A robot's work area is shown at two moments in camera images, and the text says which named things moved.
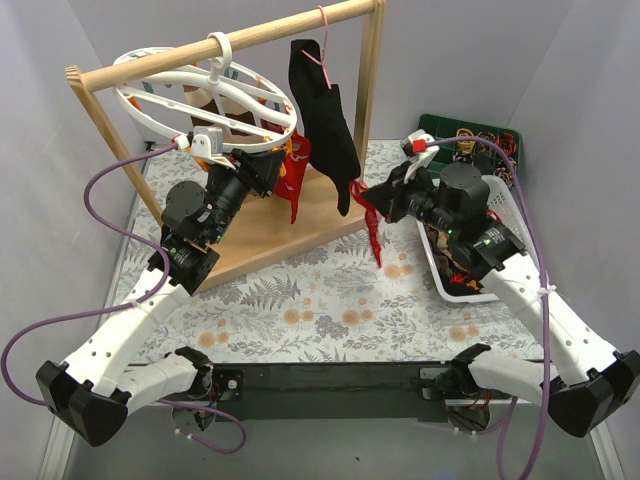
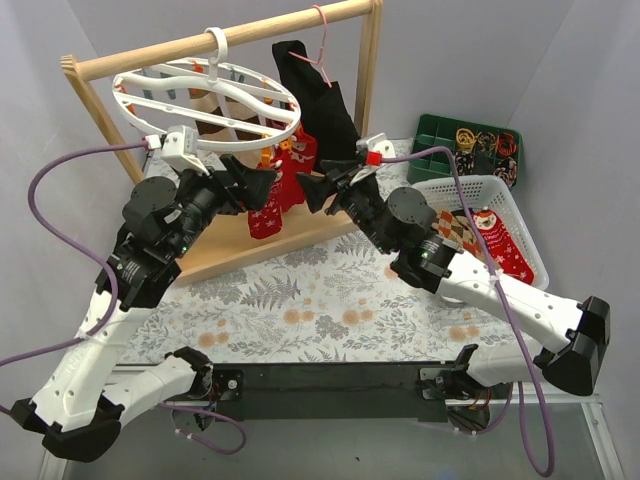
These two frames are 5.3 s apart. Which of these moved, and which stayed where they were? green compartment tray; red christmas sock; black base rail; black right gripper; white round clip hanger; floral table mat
Moved: white round clip hanger; black right gripper; red christmas sock
Stayed: black base rail; floral table mat; green compartment tray
